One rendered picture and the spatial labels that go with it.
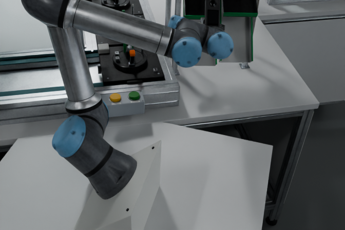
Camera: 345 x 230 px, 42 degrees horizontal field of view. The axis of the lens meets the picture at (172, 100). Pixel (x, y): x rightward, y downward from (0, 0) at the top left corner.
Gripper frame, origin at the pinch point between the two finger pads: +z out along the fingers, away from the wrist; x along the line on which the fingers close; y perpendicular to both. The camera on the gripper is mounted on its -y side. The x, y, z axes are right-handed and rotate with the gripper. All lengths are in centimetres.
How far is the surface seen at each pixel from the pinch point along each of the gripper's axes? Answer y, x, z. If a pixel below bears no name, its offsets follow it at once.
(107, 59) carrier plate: 18.7, -37.1, 23.2
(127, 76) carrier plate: 22.9, -28.4, 13.1
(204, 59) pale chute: 16.5, 1.9, 17.9
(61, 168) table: 48, -49, -17
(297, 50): 26, 66, 97
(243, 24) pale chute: 3.0, 18.3, 25.3
